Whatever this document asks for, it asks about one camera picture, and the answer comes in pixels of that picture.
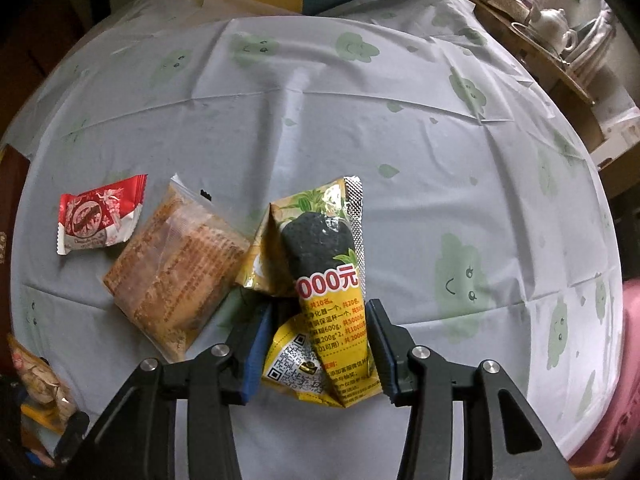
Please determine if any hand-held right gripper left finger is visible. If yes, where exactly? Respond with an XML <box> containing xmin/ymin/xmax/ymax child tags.
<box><xmin>67</xmin><ymin>302</ymin><xmax>273</xmax><ymax>480</ymax></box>

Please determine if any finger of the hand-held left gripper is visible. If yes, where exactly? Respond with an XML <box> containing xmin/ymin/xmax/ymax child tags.
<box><xmin>54</xmin><ymin>410</ymin><xmax>92</xmax><ymax>467</ymax></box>

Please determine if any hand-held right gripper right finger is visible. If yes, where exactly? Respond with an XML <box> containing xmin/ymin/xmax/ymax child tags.
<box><xmin>367</xmin><ymin>298</ymin><xmax>576</xmax><ymax>480</ymax></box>

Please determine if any yellow cone snack packet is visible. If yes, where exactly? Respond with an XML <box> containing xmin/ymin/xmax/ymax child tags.
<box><xmin>279</xmin><ymin>175</ymin><xmax>383</xmax><ymax>409</ymax></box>
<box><xmin>234</xmin><ymin>202</ymin><xmax>346</xmax><ymax>407</ymax></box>

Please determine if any clear orange pastry packet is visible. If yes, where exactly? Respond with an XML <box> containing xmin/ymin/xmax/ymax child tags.
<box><xmin>7</xmin><ymin>335</ymin><xmax>77</xmax><ymax>427</ymax></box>

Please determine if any dark red gift box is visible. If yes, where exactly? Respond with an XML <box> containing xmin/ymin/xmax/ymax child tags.
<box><xmin>0</xmin><ymin>144</ymin><xmax>31</xmax><ymax>281</ymax></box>

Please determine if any clear wafer biscuit packet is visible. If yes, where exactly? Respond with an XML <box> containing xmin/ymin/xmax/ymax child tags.
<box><xmin>102</xmin><ymin>175</ymin><xmax>252</xmax><ymax>364</ymax></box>

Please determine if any red white cake roll packet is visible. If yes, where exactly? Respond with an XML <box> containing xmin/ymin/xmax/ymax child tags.
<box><xmin>56</xmin><ymin>174</ymin><xmax>149</xmax><ymax>256</ymax></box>

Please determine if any pale green-printed tablecloth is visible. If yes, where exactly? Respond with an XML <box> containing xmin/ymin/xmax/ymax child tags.
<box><xmin>0</xmin><ymin>0</ymin><xmax>626</xmax><ymax>480</ymax></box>

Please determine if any pink plastic stool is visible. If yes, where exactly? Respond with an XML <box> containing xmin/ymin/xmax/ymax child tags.
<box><xmin>566</xmin><ymin>276</ymin><xmax>640</xmax><ymax>470</ymax></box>

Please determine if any wooden side table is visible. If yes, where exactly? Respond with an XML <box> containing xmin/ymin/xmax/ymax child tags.
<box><xmin>472</xmin><ymin>0</ymin><xmax>618</xmax><ymax>166</ymax></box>

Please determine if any round wooden tray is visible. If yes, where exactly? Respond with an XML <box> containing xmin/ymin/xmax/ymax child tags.
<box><xmin>509</xmin><ymin>21</ymin><xmax>597</xmax><ymax>107</ymax></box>

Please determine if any white teapot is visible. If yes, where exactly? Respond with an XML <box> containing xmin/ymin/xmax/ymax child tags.
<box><xmin>531</xmin><ymin>7</ymin><xmax>579</xmax><ymax>54</ymax></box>

